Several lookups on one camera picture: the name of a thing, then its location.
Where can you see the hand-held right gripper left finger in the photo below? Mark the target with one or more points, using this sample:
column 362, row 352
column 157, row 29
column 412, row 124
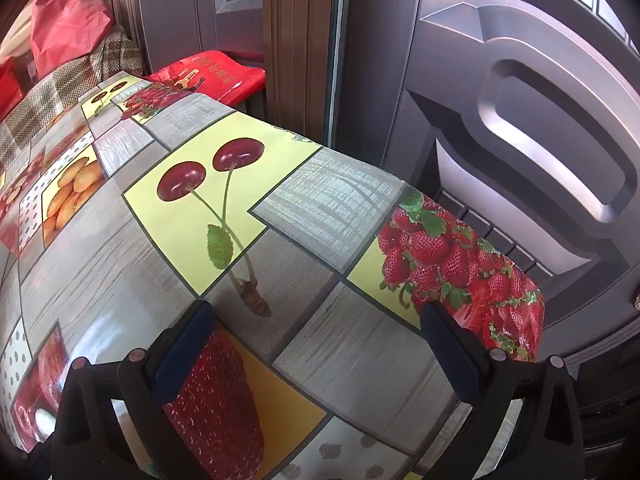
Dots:
column 182, row 360

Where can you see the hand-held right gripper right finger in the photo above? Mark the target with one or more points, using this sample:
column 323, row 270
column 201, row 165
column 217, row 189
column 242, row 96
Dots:
column 452, row 355

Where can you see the dark brown metal door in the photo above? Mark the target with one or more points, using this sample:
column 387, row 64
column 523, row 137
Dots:
column 500, row 160
column 235, row 15

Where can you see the red printed gift bag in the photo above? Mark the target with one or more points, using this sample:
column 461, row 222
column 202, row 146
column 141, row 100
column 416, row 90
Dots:
column 220, row 75

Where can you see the red tote bag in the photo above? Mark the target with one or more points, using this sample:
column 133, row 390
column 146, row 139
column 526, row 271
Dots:
column 9, row 90

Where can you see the red nonwoven bag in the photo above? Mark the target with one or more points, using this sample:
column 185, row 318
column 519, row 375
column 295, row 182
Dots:
column 70, row 25

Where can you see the white foam strips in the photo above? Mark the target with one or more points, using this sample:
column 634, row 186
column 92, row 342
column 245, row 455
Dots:
column 15, row 45

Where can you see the dark door frame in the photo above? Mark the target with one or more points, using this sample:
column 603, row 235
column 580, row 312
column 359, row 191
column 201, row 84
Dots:
column 300, row 35

